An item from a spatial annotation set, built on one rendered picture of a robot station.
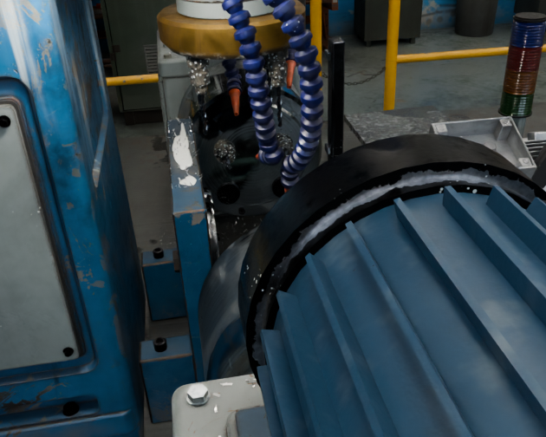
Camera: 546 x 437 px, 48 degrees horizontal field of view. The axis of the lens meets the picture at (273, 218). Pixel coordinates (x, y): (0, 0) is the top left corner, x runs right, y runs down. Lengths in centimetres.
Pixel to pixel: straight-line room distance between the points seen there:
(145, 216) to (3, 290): 73
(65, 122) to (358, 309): 45
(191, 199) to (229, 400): 34
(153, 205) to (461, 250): 125
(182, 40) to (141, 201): 81
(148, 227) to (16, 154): 76
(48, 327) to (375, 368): 58
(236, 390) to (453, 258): 25
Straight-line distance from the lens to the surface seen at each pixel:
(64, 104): 64
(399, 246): 26
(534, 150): 100
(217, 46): 71
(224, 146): 104
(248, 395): 46
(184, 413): 45
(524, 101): 130
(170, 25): 74
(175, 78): 126
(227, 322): 58
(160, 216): 142
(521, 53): 127
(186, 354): 86
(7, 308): 76
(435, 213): 28
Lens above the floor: 149
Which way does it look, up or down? 30 degrees down
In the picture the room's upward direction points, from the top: 3 degrees counter-clockwise
